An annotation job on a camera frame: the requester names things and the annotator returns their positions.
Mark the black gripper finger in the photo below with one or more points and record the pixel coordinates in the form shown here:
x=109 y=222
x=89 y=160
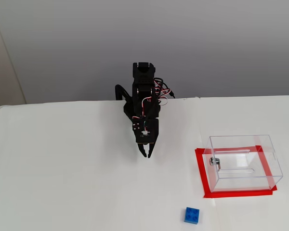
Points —
x=151 y=148
x=142 y=149

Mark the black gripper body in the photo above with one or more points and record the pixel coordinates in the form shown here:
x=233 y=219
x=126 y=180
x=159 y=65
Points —
x=148 y=137

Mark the blue lego brick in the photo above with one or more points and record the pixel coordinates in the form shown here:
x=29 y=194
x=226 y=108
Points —
x=191 y=216

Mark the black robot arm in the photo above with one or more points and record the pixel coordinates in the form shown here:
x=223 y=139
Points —
x=143 y=79

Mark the transparent plastic box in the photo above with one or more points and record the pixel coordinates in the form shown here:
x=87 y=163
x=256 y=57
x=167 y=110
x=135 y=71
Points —
x=243 y=183

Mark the black table clamp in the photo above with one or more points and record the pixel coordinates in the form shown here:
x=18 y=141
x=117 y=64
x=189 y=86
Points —
x=120 y=91

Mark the red tape frame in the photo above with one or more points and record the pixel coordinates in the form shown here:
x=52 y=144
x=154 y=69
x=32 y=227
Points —
x=231 y=194

